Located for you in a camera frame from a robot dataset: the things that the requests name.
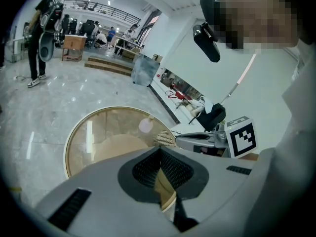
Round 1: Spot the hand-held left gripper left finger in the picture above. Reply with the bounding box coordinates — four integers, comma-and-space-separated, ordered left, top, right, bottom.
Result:
34, 147, 178, 237

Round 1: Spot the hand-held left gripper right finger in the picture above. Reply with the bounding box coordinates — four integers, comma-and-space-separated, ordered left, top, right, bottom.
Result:
160, 147, 257, 237

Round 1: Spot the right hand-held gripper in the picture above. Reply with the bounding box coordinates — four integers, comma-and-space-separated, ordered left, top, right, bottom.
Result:
175, 116, 258, 159

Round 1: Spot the person's right forearm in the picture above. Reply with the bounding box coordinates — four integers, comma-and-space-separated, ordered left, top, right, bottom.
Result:
238, 153, 260, 161

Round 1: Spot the round glass coffee table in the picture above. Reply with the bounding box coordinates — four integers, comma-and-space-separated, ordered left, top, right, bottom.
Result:
63, 105, 177, 212

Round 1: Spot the black backpack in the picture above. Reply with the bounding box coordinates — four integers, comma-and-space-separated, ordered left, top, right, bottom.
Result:
197, 103, 227, 132

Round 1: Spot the brown handbag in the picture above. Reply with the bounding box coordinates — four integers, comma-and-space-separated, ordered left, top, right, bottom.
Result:
160, 74, 175, 88

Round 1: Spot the white roller blind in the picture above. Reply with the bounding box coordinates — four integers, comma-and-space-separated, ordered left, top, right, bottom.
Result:
160, 18, 301, 155

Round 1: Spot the blind pull rod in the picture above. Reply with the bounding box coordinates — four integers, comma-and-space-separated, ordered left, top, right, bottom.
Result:
221, 54, 257, 104

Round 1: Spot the person's white shirt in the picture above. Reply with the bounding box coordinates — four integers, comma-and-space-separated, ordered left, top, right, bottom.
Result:
243, 37, 316, 237

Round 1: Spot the wooden step platform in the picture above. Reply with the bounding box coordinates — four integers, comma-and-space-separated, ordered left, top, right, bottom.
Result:
84, 55, 135, 77

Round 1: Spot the person's head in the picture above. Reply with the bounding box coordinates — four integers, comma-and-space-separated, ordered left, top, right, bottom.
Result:
199, 0, 307, 50

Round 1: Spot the wooden cabinet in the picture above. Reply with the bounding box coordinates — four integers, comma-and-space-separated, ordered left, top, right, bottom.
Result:
61, 34, 88, 63

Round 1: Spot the black railing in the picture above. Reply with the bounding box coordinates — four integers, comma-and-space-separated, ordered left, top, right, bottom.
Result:
61, 0, 142, 25

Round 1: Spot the black head camera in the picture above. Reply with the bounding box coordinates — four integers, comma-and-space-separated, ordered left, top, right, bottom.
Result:
193, 22, 221, 63

